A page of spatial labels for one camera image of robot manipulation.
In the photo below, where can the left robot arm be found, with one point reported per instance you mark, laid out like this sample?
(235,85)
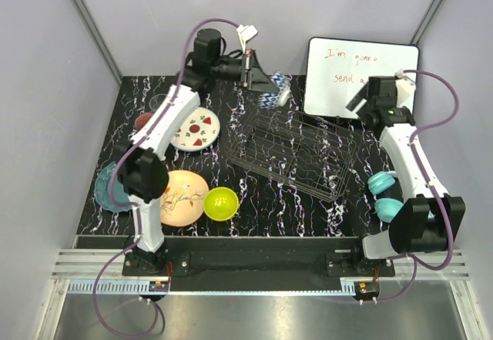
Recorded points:
(140,170)

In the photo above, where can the pink mug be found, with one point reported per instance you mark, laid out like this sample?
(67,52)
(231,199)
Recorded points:
(142,120)

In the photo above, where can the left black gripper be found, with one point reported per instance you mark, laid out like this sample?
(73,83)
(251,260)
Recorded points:
(256,79)

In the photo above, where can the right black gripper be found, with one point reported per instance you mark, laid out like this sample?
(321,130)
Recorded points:
(357,99)

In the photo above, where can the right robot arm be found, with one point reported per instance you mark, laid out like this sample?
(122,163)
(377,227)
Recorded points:
(429,217)

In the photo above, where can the white whiteboard with red writing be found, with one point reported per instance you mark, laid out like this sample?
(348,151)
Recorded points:
(337,69)

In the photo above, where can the teal headphones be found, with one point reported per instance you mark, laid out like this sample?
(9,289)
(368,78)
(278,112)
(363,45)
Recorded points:
(383,197)

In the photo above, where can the teal scalloped plate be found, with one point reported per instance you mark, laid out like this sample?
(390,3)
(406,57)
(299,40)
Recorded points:
(101,191)

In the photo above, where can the white watermelon pattern plate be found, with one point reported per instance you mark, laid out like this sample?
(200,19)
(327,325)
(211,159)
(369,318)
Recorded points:
(200,129)

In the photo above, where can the red patterned blue zigzag bowl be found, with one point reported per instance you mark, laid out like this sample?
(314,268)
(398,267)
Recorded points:
(279,96)

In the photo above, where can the lime green bowl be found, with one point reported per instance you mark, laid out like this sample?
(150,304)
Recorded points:
(221,204)

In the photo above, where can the clear drinking glass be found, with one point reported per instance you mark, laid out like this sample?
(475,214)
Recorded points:
(156,102)

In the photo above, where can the orange bird plate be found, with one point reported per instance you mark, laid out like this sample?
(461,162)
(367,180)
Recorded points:
(181,204)

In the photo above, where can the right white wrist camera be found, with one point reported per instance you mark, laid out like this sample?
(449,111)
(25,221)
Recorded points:
(405,88)

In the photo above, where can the black marble pattern mat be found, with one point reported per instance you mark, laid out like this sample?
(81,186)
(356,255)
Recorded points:
(267,208)

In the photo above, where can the black wire dish rack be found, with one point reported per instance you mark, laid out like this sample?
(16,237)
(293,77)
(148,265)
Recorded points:
(304,152)

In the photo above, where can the grey slotted cable duct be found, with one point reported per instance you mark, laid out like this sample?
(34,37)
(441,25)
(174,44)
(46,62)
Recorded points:
(183,286)

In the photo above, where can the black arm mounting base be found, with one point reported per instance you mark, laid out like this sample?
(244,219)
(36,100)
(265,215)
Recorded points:
(326,257)

